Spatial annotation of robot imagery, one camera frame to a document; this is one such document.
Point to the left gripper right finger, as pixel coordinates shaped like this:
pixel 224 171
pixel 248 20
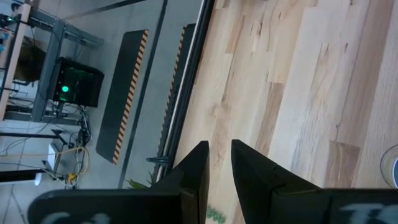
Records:
pixel 270 199

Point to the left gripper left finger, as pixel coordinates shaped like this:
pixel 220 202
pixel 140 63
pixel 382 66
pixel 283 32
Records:
pixel 183 202

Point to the green tall can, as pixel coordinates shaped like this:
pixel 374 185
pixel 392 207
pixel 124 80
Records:
pixel 388 168

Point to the black hazard striped floor mat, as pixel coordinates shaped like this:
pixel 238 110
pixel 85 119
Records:
pixel 124 93
pixel 185 46

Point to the white power box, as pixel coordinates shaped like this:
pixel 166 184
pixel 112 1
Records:
pixel 52 155

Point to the black computer tower green light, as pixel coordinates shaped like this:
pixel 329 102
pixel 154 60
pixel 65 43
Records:
pixel 81 84

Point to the desk with grey legs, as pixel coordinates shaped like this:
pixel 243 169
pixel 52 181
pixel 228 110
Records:
pixel 51 62

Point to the black aluminium table frame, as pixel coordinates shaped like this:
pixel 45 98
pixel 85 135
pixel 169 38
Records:
pixel 192 62

